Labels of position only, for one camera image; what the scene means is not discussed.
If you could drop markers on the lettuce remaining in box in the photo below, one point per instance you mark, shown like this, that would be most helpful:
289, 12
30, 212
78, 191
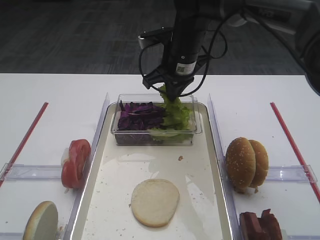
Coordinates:
170, 135

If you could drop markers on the shredded purple cabbage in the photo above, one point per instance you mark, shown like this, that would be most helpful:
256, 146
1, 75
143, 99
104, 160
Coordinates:
140, 116

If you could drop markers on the front tomato slice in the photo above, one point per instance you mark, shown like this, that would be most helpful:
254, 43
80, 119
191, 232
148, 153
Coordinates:
72, 170

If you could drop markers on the sesame bun top front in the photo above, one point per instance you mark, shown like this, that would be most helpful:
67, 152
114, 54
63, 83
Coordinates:
240, 163

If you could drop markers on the red rail strip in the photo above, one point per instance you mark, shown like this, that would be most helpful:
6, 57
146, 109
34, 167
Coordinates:
20, 147
292, 142

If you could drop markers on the upright bun half left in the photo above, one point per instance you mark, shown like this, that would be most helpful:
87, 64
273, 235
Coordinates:
42, 223

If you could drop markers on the green lettuce leaf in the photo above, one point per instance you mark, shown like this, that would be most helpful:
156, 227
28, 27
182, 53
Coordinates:
176, 116

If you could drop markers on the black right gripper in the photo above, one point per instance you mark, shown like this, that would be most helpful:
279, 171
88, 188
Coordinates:
180, 61

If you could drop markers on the meat patty slice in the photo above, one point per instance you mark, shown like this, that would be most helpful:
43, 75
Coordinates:
270, 225
250, 226

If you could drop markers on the bottom bun half on tray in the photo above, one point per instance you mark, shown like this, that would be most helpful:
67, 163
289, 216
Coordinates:
154, 202

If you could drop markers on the rear tomato slice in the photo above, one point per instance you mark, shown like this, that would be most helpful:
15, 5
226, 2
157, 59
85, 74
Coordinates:
80, 150

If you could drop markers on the meat patty slice left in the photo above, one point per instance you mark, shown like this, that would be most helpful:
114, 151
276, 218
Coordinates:
250, 226

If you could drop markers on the tomato slice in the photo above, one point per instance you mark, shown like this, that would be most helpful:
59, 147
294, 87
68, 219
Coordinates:
72, 170
80, 150

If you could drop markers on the left red rail strip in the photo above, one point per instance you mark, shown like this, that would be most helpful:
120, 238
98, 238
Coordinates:
20, 147

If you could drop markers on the right clear divider rail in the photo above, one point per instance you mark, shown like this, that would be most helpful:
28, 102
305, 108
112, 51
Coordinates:
234, 229

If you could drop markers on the white pusher block tomato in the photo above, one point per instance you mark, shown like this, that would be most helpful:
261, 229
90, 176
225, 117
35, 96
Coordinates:
65, 156

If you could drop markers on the silver metal tray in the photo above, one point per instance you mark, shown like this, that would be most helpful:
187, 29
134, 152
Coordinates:
105, 211

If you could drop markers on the left clear pusher track upper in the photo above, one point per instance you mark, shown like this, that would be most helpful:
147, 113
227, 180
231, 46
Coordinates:
22, 172

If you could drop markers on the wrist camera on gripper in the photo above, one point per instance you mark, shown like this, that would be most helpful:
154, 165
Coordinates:
160, 36

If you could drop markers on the meat patty slice right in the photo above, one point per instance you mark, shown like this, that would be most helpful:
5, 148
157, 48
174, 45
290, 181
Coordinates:
270, 225

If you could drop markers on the clear plastic salad box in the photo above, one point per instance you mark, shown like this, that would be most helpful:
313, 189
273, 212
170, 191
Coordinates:
142, 137

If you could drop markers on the right clear pusher track upper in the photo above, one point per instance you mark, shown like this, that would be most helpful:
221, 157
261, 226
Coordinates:
291, 174

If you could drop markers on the sesame bun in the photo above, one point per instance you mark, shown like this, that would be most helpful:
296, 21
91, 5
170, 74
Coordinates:
240, 163
262, 164

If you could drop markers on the right red rail strip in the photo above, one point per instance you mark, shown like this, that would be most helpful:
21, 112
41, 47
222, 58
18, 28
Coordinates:
292, 142

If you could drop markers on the sesame bun top rear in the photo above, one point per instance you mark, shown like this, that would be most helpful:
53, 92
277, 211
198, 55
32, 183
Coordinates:
262, 164

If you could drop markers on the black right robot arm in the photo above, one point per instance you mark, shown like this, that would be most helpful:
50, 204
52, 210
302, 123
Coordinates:
300, 18

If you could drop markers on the clear pusher track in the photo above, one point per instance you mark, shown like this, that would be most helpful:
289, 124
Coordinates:
22, 172
291, 174

